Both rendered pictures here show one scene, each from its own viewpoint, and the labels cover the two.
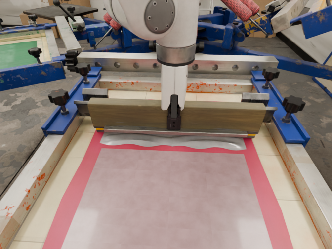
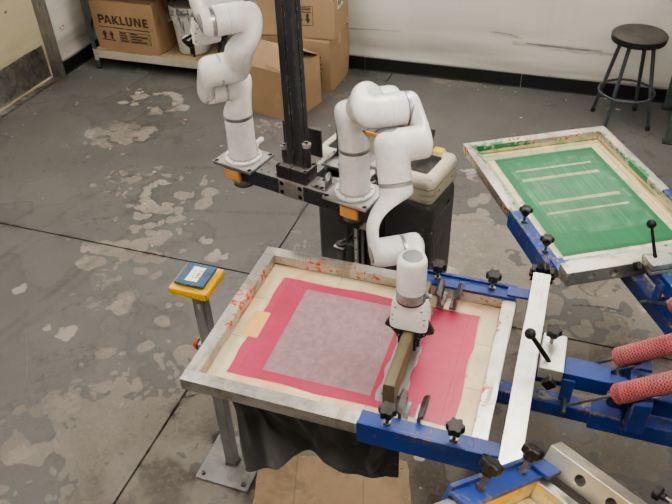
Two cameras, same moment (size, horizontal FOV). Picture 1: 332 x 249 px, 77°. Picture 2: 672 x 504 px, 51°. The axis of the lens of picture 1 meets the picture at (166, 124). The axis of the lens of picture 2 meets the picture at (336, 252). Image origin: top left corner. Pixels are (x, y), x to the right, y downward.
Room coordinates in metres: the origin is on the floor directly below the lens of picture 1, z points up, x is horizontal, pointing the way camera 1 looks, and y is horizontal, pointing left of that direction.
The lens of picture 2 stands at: (0.61, -1.35, 2.37)
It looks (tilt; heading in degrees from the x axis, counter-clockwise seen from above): 38 degrees down; 107
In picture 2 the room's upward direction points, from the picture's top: 2 degrees counter-clockwise
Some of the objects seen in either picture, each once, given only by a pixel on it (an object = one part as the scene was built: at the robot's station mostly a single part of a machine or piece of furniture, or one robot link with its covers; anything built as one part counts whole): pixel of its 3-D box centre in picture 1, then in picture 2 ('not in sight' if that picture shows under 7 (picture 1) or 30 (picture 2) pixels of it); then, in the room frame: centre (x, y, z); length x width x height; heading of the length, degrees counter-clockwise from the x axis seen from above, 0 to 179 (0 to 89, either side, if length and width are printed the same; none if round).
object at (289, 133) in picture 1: (271, 110); (419, 439); (0.48, -0.30, 0.98); 0.30 x 0.05 x 0.07; 177
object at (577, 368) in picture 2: not in sight; (572, 373); (0.82, -0.04, 1.02); 0.17 x 0.06 x 0.05; 177
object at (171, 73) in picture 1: (175, 77); (410, 310); (0.40, -0.02, 1.12); 0.10 x 0.07 x 0.11; 177
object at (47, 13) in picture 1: (99, 22); not in sight; (1.68, 0.49, 0.91); 1.34 x 0.40 x 0.08; 57
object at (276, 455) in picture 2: not in sight; (317, 445); (0.19, -0.21, 0.74); 0.46 x 0.04 x 0.42; 177
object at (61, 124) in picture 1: (79, 103); (463, 290); (0.51, 0.26, 0.98); 0.30 x 0.05 x 0.07; 177
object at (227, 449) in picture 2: not in sight; (216, 380); (-0.30, 0.14, 0.48); 0.22 x 0.22 x 0.96; 87
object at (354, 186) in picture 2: not in sight; (356, 168); (0.14, 0.47, 1.21); 0.16 x 0.13 x 0.15; 74
